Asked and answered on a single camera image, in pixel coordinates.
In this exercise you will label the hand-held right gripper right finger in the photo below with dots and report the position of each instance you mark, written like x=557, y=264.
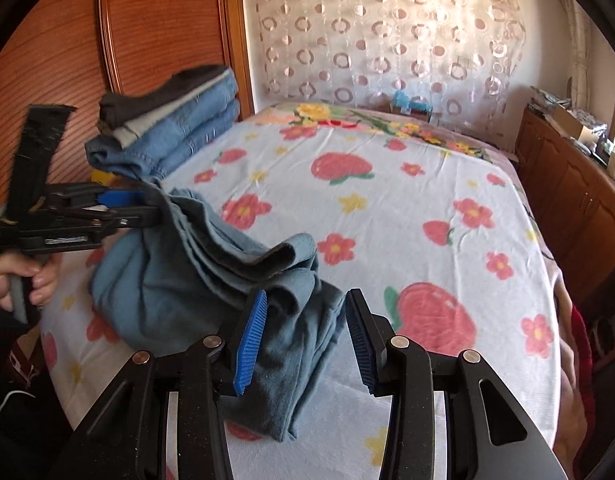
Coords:
x=362, y=345

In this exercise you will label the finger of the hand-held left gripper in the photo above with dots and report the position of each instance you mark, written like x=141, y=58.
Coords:
x=120, y=197
x=87, y=225

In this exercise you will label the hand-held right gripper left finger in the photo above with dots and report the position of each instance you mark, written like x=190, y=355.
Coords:
x=250, y=345

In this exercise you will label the teal pants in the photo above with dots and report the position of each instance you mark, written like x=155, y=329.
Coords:
x=187, y=285

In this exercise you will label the folded grey pants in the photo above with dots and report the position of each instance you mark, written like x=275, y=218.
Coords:
x=137, y=127

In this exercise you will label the folded dark pants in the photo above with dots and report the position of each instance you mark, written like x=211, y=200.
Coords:
x=152, y=97

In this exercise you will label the person's left hand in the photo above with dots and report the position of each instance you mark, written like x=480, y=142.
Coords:
x=45, y=282

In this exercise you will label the yellow cloth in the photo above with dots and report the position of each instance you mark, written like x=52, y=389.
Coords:
x=101, y=177

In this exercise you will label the folded blue jeans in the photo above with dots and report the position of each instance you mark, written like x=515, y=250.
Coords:
x=202, y=102
x=157, y=152

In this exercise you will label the floral bed sheet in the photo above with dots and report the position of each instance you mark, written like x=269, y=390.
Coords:
x=412, y=220

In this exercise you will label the wooden headboard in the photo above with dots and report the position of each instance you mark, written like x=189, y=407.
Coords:
x=162, y=20

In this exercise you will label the person's dark clothing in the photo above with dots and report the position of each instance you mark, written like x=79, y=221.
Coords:
x=22, y=410

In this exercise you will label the beige blanket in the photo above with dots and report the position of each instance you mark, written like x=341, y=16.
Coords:
x=570, y=410

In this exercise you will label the red blanket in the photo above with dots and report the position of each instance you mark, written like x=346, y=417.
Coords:
x=582, y=355

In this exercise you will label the blue fluffy cloth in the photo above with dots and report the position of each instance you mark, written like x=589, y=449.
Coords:
x=411, y=102

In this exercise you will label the wooden cabinet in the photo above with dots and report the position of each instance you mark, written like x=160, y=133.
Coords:
x=572, y=195

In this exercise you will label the cardboard box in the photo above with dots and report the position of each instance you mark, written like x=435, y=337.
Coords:
x=572, y=122

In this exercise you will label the circle patterned sheer curtain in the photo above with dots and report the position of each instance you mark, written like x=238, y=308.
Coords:
x=387, y=35

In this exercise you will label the beige window curtain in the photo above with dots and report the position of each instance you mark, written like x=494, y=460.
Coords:
x=582, y=45

